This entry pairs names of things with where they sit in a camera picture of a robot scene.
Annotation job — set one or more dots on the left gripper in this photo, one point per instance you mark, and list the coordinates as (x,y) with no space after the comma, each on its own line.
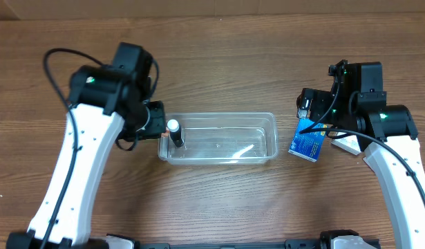
(157,120)

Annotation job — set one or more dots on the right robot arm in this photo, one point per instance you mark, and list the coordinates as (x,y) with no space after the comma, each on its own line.
(387,135)

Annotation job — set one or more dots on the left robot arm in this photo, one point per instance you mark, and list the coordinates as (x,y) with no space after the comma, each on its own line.
(107,104)

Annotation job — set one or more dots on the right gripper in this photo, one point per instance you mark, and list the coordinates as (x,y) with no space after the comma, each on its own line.
(311,102)

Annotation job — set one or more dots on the white packet box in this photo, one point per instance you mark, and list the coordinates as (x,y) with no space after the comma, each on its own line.
(347,142)

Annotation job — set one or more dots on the clear plastic container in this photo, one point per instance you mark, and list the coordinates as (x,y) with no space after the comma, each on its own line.
(222,138)

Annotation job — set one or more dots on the blue packet box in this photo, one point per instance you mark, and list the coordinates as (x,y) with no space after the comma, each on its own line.
(307,145)

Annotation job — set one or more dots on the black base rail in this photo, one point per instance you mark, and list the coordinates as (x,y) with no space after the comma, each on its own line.
(327,239)

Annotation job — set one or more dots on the dark bottle white cap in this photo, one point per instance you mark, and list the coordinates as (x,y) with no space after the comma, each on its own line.
(176,132)

